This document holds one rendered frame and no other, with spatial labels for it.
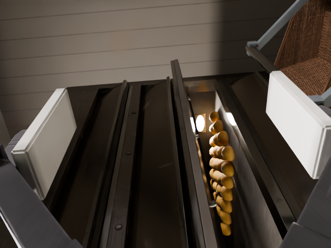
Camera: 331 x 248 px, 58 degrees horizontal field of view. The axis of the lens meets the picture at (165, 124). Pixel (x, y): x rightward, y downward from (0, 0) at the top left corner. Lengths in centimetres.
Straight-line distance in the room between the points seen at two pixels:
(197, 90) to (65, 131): 170
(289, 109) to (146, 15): 310
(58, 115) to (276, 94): 13
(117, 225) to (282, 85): 80
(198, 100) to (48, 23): 204
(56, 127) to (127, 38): 313
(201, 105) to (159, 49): 151
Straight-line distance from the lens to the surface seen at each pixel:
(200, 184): 82
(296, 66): 192
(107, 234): 92
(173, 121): 130
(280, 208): 99
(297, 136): 17
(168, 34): 328
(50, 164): 17
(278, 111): 19
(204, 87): 186
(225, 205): 169
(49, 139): 17
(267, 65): 97
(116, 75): 341
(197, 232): 71
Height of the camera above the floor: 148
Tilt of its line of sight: 1 degrees up
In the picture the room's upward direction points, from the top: 95 degrees counter-clockwise
